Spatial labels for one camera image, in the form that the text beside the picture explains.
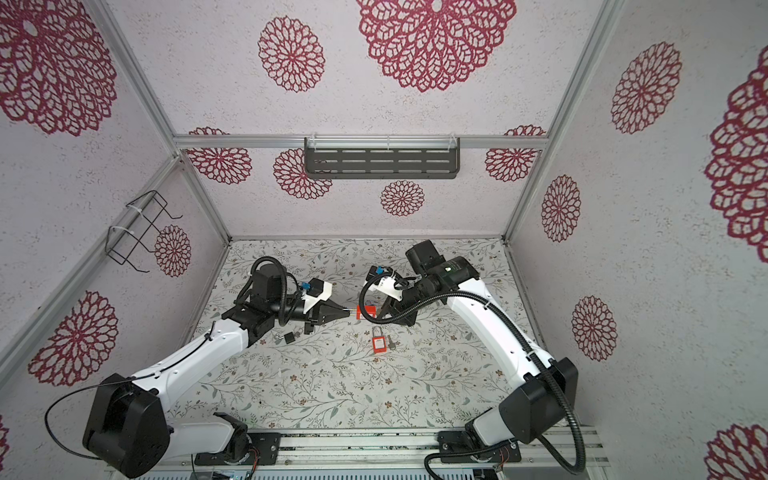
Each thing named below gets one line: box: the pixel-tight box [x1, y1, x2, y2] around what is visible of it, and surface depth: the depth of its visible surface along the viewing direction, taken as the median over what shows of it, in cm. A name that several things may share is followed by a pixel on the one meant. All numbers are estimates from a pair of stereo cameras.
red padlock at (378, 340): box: [372, 325, 387, 354], surface depth 93 cm
